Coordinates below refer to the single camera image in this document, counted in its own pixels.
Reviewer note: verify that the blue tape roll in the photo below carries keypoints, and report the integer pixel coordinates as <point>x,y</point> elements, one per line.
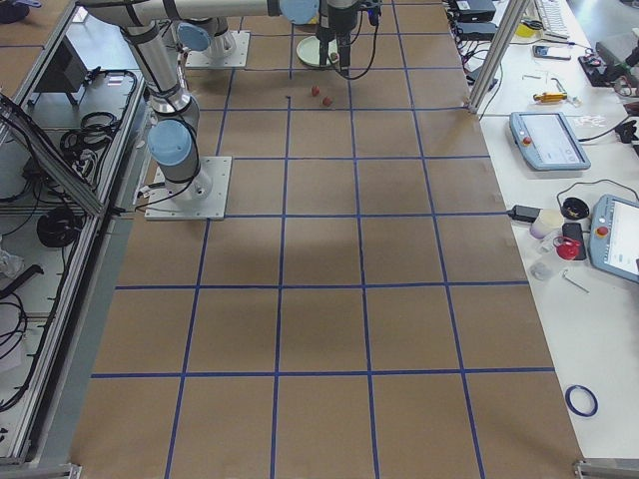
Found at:
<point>581,401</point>

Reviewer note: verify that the white keyboard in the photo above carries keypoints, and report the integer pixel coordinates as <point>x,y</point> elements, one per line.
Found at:
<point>550,16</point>

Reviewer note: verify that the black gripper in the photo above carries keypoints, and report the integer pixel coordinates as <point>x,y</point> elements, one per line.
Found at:
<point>327,27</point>

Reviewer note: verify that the white paper cup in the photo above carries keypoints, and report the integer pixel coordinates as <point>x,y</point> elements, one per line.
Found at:
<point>545,223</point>

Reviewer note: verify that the teach pendant tablet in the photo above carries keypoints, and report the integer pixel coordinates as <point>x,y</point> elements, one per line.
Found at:
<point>547,142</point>

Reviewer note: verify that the metal hex key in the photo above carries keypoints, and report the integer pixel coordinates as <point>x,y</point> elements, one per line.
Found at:
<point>574,282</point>

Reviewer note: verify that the red round object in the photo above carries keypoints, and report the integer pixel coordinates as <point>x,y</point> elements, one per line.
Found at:
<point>567,249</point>

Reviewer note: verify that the gold metal cylinder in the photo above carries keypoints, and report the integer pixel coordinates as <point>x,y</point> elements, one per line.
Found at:
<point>549,97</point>

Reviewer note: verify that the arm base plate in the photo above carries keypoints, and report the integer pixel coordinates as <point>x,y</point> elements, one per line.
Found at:
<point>226,51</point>
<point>205,198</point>

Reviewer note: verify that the aluminium frame post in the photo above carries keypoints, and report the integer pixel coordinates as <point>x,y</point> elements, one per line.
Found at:
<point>508,23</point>

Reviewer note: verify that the black power adapter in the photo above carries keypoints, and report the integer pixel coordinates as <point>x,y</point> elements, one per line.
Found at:
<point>524,214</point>

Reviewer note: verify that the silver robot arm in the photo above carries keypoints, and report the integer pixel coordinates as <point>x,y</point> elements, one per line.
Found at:
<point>177,112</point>
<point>328,17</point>

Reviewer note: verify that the light green plate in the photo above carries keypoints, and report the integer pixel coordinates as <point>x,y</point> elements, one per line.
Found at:
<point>308,51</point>

